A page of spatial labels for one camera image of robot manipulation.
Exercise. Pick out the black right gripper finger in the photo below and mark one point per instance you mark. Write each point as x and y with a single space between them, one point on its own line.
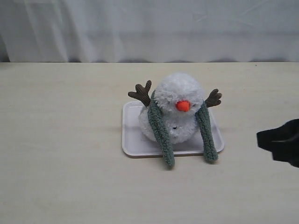
287 131
286 151

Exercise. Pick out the green fuzzy knitted scarf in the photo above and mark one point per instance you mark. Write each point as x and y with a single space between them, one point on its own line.
172 118

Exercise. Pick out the white plush snowman toy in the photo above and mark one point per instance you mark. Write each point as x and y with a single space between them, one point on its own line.
177 82

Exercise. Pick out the white plastic tray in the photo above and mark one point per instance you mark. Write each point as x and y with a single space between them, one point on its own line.
136 145

